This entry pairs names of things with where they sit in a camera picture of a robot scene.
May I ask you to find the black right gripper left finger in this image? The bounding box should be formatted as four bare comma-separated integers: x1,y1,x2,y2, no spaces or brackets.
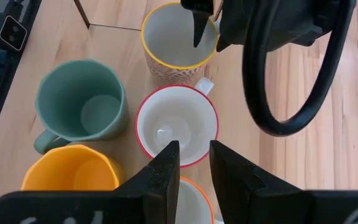
115,140,181,224

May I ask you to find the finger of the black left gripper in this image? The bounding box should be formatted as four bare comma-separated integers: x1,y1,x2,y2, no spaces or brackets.
215,35,231,53
180,0,214,49

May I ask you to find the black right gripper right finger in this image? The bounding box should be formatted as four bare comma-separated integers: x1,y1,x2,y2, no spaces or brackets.
209,140,315,224

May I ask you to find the yellow dotted mug orange rim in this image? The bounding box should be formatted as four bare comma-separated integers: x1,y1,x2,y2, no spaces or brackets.
175,175,225,224

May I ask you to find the grey diamond mug red rim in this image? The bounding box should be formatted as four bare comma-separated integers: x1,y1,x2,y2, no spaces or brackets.
134,77,220,169

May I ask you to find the red swirl mug yellow rim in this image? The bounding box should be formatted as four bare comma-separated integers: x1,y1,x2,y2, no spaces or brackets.
140,2,220,85

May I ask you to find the plain yellow mug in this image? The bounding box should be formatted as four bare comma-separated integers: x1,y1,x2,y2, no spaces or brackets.
20,144,124,192

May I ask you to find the plain green mug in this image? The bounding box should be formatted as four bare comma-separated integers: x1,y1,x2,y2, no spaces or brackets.
33,58,130,156

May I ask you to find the black table frame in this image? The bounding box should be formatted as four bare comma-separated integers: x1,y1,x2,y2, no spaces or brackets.
0,0,43,197

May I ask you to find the black table-level camera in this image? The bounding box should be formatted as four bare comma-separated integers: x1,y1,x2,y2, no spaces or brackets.
0,1,28,52

